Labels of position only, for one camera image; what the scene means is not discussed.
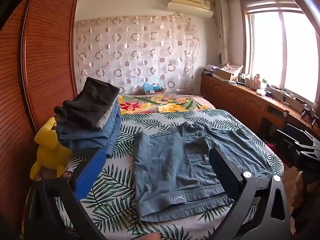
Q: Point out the right hand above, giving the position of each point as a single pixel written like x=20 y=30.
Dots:
x=301 y=187

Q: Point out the blue folded jeans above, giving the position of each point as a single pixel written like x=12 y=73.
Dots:
x=77 y=139

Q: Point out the black folded garment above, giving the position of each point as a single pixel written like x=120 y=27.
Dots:
x=89 y=105

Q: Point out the palm leaf bed sheet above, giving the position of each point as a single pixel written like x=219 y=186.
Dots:
x=111 y=202

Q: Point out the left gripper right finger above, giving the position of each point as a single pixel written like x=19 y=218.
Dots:
x=260 y=208

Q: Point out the wooden side cabinet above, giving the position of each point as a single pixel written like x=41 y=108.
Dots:
x=258 y=113

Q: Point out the window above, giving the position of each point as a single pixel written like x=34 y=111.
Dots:
x=281 y=46

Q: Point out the cardboard box on cabinet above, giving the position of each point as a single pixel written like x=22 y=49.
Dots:
x=227 y=74

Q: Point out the grey-blue shorts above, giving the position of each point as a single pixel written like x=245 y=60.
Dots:
x=172 y=174

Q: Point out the pink bottle on cabinet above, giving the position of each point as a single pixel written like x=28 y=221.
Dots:
x=256 y=82

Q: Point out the yellow plush toy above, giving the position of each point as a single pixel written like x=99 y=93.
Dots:
x=50 y=153

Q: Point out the white air conditioner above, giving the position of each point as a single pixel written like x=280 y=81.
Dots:
x=196 y=8

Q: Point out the blue item at headboard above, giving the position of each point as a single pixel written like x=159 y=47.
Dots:
x=149 y=87

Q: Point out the grey folded garment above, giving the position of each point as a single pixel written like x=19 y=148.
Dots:
x=103 y=120

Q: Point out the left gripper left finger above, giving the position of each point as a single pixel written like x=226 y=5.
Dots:
x=70 y=187

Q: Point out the circle patterned curtain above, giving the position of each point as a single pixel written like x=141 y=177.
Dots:
x=130 y=51

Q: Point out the wooden wardrobe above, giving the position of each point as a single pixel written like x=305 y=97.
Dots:
x=37 y=74

